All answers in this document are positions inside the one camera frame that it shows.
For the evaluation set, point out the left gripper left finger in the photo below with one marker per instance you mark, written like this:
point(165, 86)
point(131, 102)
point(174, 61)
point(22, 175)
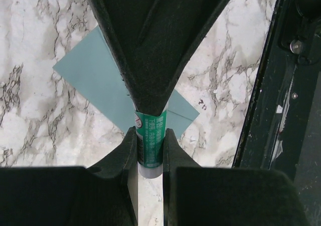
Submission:
point(104, 194)

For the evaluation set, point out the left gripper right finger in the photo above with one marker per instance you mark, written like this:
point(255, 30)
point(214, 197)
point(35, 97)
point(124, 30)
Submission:
point(195, 195)

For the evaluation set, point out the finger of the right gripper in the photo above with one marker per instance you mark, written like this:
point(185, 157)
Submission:
point(171, 32)
point(121, 22)

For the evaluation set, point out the teal envelope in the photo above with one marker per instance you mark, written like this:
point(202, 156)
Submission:
point(90, 68)

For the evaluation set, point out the green glue stick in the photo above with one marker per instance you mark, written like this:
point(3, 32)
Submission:
point(150, 131)

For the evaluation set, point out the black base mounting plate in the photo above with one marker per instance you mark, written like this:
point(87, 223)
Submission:
point(281, 129)

